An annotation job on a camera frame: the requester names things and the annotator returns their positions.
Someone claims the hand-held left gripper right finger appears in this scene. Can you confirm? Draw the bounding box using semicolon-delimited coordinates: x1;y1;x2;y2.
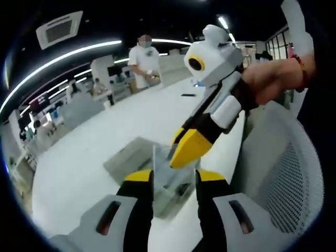
194;169;297;252

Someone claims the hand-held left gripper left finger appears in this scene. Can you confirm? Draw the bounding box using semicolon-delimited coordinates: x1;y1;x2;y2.
49;169;155;252

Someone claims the clear plastic divider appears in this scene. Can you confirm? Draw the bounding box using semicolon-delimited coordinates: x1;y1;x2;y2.
152;145;198;191

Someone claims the grey transparent guide fixture box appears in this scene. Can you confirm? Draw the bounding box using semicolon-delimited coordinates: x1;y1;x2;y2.
103;135;203;218

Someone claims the person's right hand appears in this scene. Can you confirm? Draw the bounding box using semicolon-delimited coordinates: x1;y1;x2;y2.
240;59;293;106

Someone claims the straight ceiling light strip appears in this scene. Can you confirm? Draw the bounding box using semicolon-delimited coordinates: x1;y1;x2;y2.
217;15;229;30
151;38;192;47

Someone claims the white partition screen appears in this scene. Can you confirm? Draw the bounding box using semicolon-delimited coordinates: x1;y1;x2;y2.
159;55;190;88

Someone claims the grey mesh office chair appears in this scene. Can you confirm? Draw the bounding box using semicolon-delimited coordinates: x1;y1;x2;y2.
237;101;325;238

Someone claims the grey partition screen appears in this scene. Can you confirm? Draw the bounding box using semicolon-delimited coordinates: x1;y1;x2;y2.
64;93;103;130

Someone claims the person's black shirt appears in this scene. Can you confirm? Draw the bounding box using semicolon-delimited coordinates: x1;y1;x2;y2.
295;49;336;137

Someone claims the curved ceiling light strip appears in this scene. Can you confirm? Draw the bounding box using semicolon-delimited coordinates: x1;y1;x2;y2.
1;39;123;111

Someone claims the ceiling air conditioner vent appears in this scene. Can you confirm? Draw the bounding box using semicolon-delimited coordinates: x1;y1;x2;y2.
36;10;84;50

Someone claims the dark red wall screen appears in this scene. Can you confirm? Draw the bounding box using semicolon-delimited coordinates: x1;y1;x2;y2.
29;93;50;112

